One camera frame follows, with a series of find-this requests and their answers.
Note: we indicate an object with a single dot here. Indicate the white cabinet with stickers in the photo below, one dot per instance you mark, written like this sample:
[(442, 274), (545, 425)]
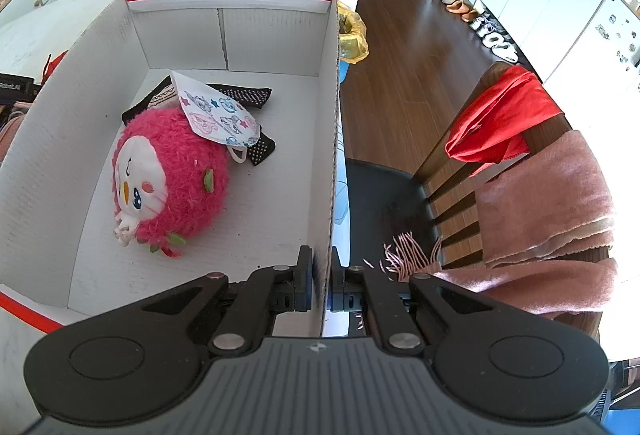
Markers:
[(605, 40)]

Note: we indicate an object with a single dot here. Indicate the black patterned sock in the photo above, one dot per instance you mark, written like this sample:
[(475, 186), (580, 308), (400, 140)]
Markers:
[(264, 147), (245, 97)]

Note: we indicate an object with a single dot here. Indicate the yellow bag trash bin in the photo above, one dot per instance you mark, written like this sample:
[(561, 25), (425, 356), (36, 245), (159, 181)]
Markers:
[(352, 35)]

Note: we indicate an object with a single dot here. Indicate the pink fringed scarf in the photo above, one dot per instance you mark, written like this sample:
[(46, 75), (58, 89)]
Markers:
[(545, 200)]

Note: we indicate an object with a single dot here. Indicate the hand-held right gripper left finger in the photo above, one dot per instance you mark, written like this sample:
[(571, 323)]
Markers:
[(306, 290)]

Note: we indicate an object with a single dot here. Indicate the red cloth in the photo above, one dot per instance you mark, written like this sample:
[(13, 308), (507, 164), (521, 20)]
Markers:
[(500, 115)]

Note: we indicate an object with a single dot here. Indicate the red and white cardboard box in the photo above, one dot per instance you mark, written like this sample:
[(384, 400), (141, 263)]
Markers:
[(280, 165)]

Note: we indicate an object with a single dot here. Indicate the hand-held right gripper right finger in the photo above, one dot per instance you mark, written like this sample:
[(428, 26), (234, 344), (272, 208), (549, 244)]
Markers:
[(336, 290)]

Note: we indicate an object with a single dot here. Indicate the red fabric ornament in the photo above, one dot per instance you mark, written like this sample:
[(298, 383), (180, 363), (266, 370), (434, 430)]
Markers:
[(52, 65)]

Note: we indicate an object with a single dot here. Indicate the pink plush toy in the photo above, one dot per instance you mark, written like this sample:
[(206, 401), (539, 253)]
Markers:
[(175, 185)]

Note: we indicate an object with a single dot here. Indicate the dark chair with black seat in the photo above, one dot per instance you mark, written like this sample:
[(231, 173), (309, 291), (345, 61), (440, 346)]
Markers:
[(385, 195)]

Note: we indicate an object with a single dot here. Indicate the row of shoes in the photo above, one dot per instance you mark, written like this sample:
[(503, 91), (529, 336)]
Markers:
[(487, 27)]

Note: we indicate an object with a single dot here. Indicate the printed white face mask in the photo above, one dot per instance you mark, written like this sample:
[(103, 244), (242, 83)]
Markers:
[(215, 115)]

